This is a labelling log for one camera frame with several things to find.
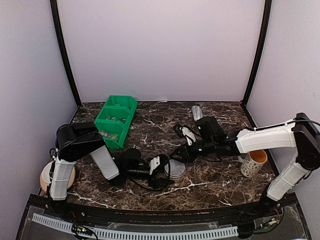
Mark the metal scoop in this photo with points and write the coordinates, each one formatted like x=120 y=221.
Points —
x=197 y=112

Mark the clear plastic container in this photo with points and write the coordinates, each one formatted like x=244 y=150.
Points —
x=175 y=172

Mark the blue mixed candies pile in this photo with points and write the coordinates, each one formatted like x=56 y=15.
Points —
x=123 y=120

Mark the black front rail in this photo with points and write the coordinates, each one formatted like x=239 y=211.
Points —
x=238 y=214

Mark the clear plastic lid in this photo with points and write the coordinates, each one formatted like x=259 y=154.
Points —
x=174 y=163

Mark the white bowl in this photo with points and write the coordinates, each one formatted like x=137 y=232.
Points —
x=45 y=174

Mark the black frame post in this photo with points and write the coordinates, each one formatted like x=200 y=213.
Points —
x=258 y=52
x=63 y=52

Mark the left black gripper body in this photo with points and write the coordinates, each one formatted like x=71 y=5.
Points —
x=133 y=174

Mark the patterned mug yellow inside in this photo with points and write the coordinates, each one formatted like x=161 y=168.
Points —
x=252 y=162

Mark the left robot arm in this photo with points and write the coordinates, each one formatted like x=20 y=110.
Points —
x=77 y=140

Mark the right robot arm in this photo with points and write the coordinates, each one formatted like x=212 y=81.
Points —
x=299 y=133

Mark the green three-compartment bin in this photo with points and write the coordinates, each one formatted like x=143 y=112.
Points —
x=120 y=106

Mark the left black frame post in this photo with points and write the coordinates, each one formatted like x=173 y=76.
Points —
x=63 y=52

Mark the white slotted cable duct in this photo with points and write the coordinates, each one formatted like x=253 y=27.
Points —
x=136 y=232

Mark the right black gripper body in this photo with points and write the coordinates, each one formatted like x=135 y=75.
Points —
x=209 y=147

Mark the right black frame post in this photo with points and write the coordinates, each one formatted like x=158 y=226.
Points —
x=258 y=52

